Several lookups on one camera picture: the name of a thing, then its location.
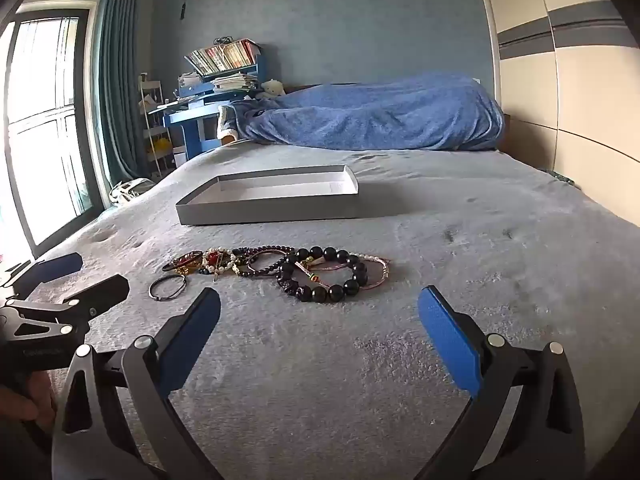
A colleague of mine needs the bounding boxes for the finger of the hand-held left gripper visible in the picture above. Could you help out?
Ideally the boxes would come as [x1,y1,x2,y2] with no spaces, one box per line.
[0,275,130,337]
[10,252,84,296]

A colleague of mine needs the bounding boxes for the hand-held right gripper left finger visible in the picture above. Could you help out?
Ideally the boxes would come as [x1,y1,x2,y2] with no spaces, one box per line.
[51,287,222,480]

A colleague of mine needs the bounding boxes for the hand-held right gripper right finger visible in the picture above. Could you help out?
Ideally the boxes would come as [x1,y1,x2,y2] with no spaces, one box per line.
[418,285,587,480]

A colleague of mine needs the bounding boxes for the black hair tie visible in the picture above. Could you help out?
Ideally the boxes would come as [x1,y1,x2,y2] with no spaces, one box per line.
[149,274,190,302]

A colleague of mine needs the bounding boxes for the red gold bead ornament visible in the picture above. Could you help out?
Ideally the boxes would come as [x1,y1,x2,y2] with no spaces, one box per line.
[162,250,206,277]

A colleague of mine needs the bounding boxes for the thin red string bracelet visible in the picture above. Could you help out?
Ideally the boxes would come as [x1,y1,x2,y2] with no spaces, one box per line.
[350,254,391,291]

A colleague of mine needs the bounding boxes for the large black bead bracelet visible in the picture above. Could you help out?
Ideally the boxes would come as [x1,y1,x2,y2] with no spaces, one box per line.
[276,246,369,303]

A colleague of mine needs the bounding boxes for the shallow grey cardboard box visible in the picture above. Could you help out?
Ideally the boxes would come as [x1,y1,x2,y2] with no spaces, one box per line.
[175,164,360,226]

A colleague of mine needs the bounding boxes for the person's left hand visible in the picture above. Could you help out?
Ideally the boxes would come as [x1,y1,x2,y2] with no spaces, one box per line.
[0,372,56,433]

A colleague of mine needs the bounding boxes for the dark framed window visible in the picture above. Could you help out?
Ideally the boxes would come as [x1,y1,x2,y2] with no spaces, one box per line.
[0,2,108,261]

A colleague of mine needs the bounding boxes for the blue desk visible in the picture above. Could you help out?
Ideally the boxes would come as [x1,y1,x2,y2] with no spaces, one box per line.
[162,57,268,161]

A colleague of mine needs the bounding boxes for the teal curtain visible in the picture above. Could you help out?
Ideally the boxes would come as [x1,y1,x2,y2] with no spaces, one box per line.
[95,0,153,186]

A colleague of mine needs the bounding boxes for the white rolling cart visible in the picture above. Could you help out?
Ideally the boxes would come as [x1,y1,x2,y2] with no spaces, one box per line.
[139,72,173,178]

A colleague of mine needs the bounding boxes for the fleece lined denim jacket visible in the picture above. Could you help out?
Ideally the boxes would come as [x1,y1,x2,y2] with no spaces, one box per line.
[217,97,286,143]

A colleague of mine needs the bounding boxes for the stack of papers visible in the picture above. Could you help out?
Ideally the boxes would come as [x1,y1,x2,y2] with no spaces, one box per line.
[210,74,258,93]

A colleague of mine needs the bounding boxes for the blue blanket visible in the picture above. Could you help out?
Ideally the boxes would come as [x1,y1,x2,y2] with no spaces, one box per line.
[231,71,506,152]

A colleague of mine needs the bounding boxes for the row of books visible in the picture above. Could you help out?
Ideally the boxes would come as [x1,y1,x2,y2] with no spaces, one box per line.
[185,39,262,76]

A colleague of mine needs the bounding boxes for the beige grey wardrobe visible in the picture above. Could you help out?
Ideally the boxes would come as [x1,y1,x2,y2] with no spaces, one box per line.
[472,0,640,226]

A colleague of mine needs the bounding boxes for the white pearl bracelet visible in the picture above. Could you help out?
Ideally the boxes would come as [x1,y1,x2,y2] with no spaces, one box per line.
[200,246,238,276]

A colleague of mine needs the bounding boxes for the dark purple bead bracelet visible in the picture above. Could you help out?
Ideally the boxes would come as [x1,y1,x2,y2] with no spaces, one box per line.
[232,244,296,278]

